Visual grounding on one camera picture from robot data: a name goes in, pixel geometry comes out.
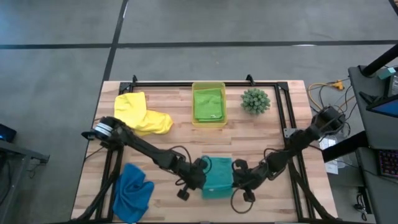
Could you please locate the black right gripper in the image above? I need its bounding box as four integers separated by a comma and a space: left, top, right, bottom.
232, 159, 268, 203

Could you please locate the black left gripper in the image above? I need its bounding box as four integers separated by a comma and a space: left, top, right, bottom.
176, 157, 208, 202

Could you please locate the teal microfiber towel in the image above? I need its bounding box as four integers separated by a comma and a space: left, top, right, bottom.
201, 156, 234, 200

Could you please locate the blue microfiber towel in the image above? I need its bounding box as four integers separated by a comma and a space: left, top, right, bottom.
112, 162, 155, 224

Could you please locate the green microfiber towel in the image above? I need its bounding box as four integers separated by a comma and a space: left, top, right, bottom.
193, 88, 225, 123

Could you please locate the yellow microfiber towel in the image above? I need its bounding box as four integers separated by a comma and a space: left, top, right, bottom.
113, 91, 174, 137

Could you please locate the yellow translucent plastic bin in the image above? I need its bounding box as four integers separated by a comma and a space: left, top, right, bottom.
191, 81, 228, 128

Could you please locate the artificial plant in patterned pot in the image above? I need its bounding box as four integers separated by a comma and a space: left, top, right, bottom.
240, 88, 271, 116

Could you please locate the white paper sheet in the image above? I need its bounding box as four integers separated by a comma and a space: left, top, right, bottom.
325, 162, 340, 175

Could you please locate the white box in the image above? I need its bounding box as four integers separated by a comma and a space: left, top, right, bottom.
319, 133, 339, 151

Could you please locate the black diagonal bar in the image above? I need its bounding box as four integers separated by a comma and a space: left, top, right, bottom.
322, 130, 369, 163

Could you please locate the black keyboard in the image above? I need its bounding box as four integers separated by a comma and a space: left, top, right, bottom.
376, 149, 398, 179

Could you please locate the grey desk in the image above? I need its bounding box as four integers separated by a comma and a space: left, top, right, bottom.
348, 64, 398, 224

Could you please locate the laptop with blue screen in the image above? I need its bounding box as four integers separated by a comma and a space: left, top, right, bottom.
366, 93, 398, 119

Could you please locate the small teal box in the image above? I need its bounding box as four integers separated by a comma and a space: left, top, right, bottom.
377, 67, 397, 80

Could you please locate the grey metal cart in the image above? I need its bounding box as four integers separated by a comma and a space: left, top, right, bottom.
0, 139, 50, 224

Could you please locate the black pole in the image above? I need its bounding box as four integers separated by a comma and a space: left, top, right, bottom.
362, 43, 398, 78

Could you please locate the black device with blue light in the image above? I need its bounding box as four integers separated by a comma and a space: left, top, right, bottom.
0, 123, 17, 143

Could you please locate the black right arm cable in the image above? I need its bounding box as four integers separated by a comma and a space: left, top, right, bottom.
229, 147, 280, 215

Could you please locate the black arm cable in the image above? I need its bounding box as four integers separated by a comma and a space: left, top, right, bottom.
169, 145, 213, 187
229, 147, 280, 215

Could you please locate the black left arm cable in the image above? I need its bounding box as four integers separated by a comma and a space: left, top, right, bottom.
169, 145, 213, 187

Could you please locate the black aluminium table frame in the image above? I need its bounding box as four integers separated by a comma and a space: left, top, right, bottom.
70, 74, 336, 224

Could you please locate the black cable bundle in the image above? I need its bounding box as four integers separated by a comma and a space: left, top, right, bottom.
353, 193, 371, 222

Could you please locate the yellow extension cable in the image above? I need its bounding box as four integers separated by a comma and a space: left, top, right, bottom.
307, 79, 355, 108

